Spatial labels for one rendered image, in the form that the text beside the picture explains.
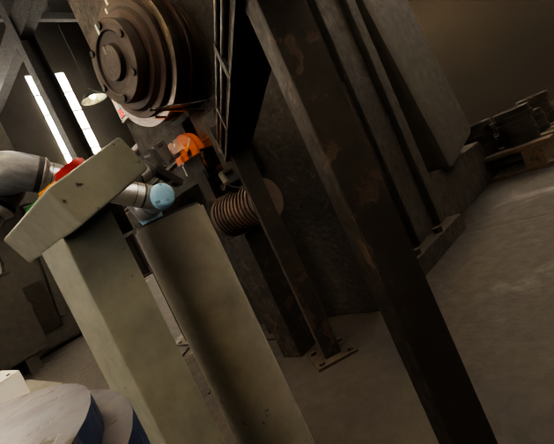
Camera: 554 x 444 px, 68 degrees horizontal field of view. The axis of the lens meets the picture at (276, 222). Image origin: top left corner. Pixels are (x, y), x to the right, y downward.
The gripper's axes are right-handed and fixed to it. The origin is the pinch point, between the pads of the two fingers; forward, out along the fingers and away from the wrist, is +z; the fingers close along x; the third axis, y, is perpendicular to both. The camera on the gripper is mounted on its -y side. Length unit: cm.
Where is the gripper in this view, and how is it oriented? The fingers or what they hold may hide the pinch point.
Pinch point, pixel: (187, 149)
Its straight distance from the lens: 158.6
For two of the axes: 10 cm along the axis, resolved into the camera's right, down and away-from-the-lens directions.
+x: -6.6, 2.4, 7.1
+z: 5.0, -5.6, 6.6
